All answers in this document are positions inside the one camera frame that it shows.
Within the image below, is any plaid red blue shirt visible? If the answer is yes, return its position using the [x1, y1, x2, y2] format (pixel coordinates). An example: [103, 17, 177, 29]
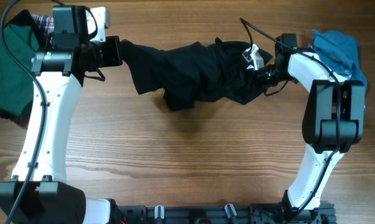
[31, 14, 54, 36]

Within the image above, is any blue denim cloth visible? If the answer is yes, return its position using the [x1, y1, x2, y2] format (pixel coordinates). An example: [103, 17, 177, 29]
[308, 29, 368, 91]

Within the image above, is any black shirt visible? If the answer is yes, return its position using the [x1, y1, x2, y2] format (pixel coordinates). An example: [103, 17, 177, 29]
[120, 38, 266, 111]

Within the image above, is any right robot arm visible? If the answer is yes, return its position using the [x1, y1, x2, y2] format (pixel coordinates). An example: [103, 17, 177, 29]
[254, 34, 366, 223]

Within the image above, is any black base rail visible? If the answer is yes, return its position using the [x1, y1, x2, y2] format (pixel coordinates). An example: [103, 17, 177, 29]
[112, 203, 336, 224]

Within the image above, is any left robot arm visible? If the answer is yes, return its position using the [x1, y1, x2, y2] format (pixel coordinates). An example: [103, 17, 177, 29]
[0, 5, 126, 223]

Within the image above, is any black folded garment under green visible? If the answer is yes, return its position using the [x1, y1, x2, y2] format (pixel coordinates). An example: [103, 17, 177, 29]
[0, 9, 45, 127]

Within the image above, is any green folded cloth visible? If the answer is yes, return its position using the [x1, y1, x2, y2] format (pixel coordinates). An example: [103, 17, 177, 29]
[0, 24, 39, 116]

